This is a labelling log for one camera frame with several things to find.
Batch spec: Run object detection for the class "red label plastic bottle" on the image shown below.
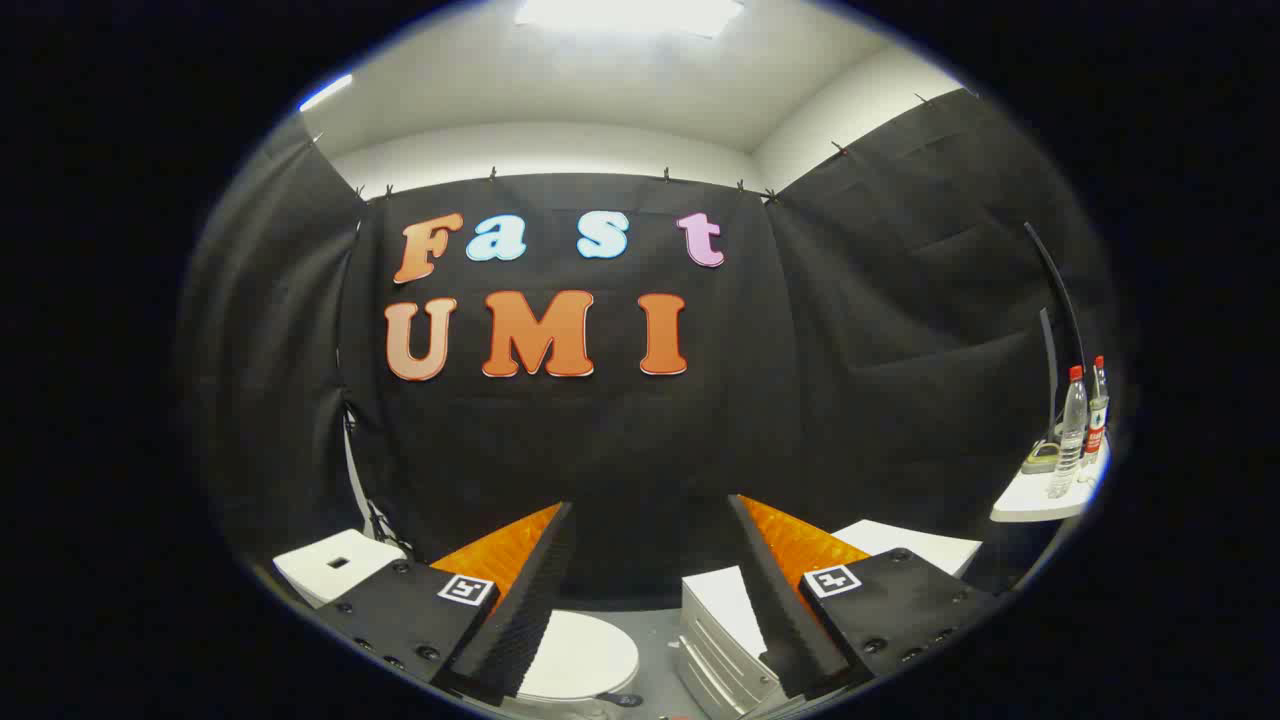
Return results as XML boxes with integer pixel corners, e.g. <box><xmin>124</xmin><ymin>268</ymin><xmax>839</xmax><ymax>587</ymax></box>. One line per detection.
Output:
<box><xmin>1085</xmin><ymin>355</ymin><xmax>1111</xmax><ymax>466</ymax></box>

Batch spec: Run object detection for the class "white side shelf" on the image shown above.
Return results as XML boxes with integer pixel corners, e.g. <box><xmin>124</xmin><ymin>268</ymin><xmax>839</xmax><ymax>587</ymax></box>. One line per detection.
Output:
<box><xmin>990</xmin><ymin>440</ymin><xmax>1113</xmax><ymax>524</ymax></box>

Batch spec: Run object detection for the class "curved black pole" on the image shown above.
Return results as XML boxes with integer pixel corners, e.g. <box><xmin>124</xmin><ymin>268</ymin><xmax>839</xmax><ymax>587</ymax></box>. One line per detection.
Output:
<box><xmin>1023</xmin><ymin>222</ymin><xmax>1087</xmax><ymax>373</ymax></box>

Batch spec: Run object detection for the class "black cable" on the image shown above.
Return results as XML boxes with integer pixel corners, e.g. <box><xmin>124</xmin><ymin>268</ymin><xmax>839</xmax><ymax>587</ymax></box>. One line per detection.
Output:
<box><xmin>365</xmin><ymin>498</ymin><xmax>403</xmax><ymax>548</ymax></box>

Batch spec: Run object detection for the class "white toilet lid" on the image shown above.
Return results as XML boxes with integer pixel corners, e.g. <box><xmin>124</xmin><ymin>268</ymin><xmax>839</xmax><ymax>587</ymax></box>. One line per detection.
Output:
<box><xmin>515</xmin><ymin>610</ymin><xmax>641</xmax><ymax>701</ymax></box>

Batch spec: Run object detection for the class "white drawer cabinet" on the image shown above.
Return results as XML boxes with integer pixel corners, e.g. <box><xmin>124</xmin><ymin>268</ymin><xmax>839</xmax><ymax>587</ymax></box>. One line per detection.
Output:
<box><xmin>678</xmin><ymin>518</ymin><xmax>983</xmax><ymax>719</ymax></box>

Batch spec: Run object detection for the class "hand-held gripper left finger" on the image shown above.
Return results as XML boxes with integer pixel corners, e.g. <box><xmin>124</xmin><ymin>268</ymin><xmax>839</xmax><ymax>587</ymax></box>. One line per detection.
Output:
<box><xmin>315</xmin><ymin>503</ymin><xmax>578</xmax><ymax>701</ymax></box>

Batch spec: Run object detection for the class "white toilet tank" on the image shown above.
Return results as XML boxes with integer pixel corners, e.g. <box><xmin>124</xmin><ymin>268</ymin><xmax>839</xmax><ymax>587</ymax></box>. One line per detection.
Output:
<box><xmin>272</xmin><ymin>528</ymin><xmax>409</xmax><ymax>609</ymax></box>

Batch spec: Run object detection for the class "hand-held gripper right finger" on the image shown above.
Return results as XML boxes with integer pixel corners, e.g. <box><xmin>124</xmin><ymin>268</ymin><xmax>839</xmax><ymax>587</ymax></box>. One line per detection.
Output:
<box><xmin>728</xmin><ymin>495</ymin><xmax>1001</xmax><ymax>699</ymax></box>

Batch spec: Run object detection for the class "large ceiling light panel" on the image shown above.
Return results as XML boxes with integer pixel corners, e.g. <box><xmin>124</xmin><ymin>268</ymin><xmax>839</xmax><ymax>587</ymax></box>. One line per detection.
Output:
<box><xmin>513</xmin><ymin>0</ymin><xmax>746</xmax><ymax>39</ymax></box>

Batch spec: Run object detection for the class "grey upright pole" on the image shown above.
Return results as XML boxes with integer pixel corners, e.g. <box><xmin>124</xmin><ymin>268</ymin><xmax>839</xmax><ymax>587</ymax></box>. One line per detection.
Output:
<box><xmin>1039</xmin><ymin>308</ymin><xmax>1062</xmax><ymax>443</ymax></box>

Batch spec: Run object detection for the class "clear plastic water bottle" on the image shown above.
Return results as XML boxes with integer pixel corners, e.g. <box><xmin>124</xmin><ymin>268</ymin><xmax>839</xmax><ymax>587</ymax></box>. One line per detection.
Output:
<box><xmin>1047</xmin><ymin>365</ymin><xmax>1089</xmax><ymax>499</ymax></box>

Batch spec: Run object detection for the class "black backdrop cloth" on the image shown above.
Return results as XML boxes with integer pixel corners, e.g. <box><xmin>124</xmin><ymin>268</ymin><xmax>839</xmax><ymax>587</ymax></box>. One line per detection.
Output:
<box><xmin>175</xmin><ymin>88</ymin><xmax>1116</xmax><ymax>611</ymax></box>

